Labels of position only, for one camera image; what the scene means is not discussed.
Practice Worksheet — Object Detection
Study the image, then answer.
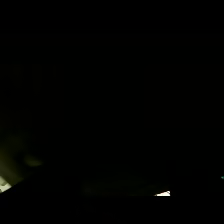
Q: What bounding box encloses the dark olive garment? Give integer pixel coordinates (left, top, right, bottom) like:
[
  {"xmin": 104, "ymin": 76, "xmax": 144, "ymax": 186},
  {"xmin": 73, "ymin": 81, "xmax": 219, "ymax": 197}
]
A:
[{"xmin": 0, "ymin": 27, "xmax": 224, "ymax": 197}]

